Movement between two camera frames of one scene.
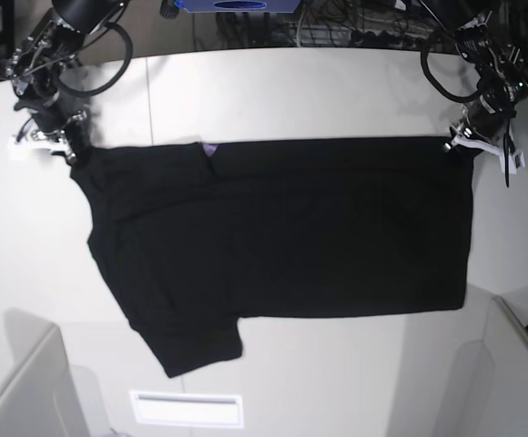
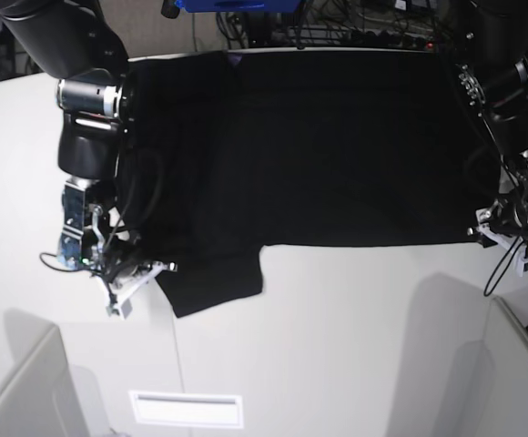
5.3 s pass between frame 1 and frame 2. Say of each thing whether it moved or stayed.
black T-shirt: moved
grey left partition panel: stayed
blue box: stayed
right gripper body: moved
